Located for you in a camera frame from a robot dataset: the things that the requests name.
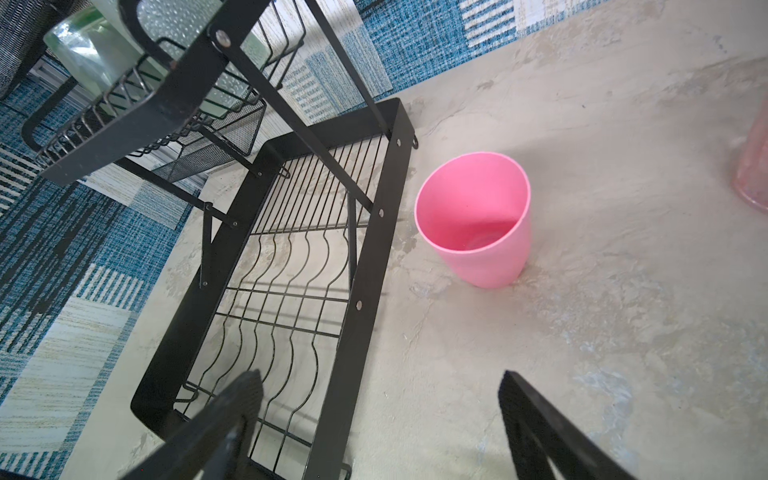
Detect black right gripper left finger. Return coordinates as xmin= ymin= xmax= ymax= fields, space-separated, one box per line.
xmin=124 ymin=370 xmax=264 ymax=479

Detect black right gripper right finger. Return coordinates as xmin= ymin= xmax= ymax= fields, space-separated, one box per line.
xmin=498 ymin=371 xmax=633 ymax=479

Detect pale frosted green cup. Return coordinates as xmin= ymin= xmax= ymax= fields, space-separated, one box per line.
xmin=89 ymin=0 xmax=283 ymax=121

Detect black two-tier dish rack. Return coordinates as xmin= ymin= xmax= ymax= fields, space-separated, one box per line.
xmin=39 ymin=1 xmax=418 ymax=479

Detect opaque pink cup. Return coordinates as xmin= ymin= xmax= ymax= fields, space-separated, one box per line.
xmin=414 ymin=152 xmax=532 ymax=289

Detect clear pink cup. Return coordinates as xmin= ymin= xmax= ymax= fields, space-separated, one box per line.
xmin=732 ymin=99 xmax=767 ymax=214

